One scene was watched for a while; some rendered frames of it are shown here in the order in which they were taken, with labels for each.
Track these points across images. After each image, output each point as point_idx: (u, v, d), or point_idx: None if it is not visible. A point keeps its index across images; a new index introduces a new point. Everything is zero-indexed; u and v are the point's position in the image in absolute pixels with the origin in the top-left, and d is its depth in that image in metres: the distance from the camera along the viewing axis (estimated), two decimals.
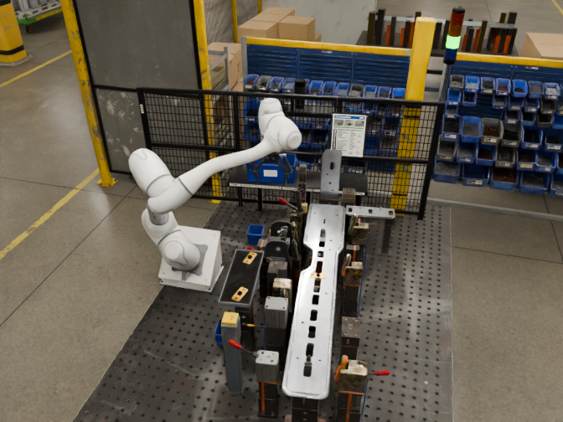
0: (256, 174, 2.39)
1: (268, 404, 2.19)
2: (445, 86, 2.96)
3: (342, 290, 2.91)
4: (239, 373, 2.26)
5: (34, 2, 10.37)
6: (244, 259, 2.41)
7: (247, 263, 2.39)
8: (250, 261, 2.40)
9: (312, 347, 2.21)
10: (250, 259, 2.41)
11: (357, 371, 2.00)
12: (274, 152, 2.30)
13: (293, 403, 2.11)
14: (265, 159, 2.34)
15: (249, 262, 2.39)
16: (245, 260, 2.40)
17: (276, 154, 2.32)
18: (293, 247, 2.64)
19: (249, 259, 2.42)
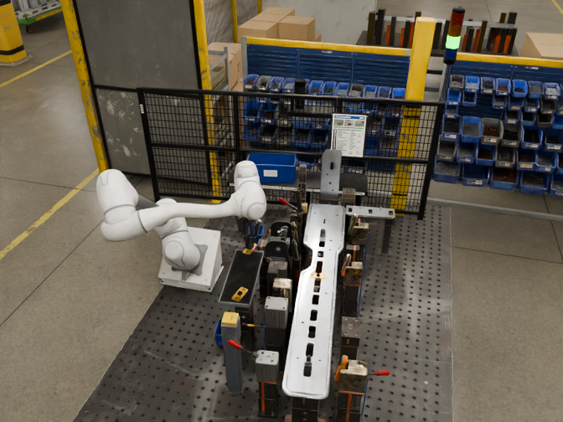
0: (245, 239, 2.35)
1: (268, 404, 2.19)
2: (445, 86, 2.96)
3: (342, 290, 2.91)
4: (239, 373, 2.26)
5: (34, 2, 10.37)
6: (244, 250, 2.38)
7: (247, 254, 2.36)
8: (250, 252, 2.37)
9: (312, 347, 2.21)
10: (250, 250, 2.38)
11: (357, 371, 2.00)
12: None
13: (293, 403, 2.11)
14: (243, 220, 2.29)
15: (249, 253, 2.36)
16: (245, 251, 2.37)
17: None
18: (293, 247, 2.64)
19: (249, 249, 2.38)
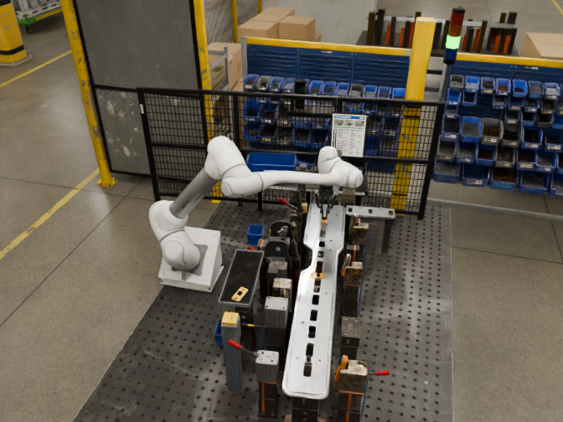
0: (322, 211, 2.88)
1: (268, 404, 2.19)
2: (445, 86, 2.96)
3: (342, 290, 2.91)
4: (239, 373, 2.26)
5: (34, 2, 10.37)
6: (321, 221, 2.91)
7: (325, 223, 2.90)
8: (326, 221, 2.91)
9: (312, 347, 2.21)
10: (326, 220, 2.92)
11: (357, 371, 2.00)
12: (329, 190, 2.78)
13: (293, 403, 2.11)
14: (322, 196, 2.83)
15: (326, 222, 2.90)
16: (322, 221, 2.91)
17: (331, 191, 2.81)
18: (293, 247, 2.64)
19: (324, 219, 2.92)
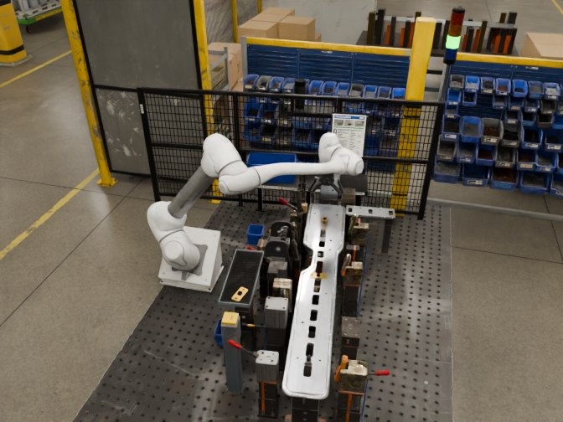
0: (313, 195, 2.83)
1: (268, 404, 2.19)
2: (445, 86, 2.96)
3: (342, 290, 2.91)
4: (239, 373, 2.26)
5: (34, 2, 10.37)
6: (322, 219, 2.92)
7: (325, 221, 2.90)
8: (326, 220, 2.92)
9: (312, 347, 2.21)
10: (326, 219, 2.93)
11: (357, 371, 2.00)
12: (330, 177, 2.74)
13: (293, 403, 2.11)
14: (322, 182, 2.78)
15: (327, 221, 2.91)
16: (323, 220, 2.92)
17: (332, 178, 2.76)
18: (293, 247, 2.64)
19: (324, 219, 2.93)
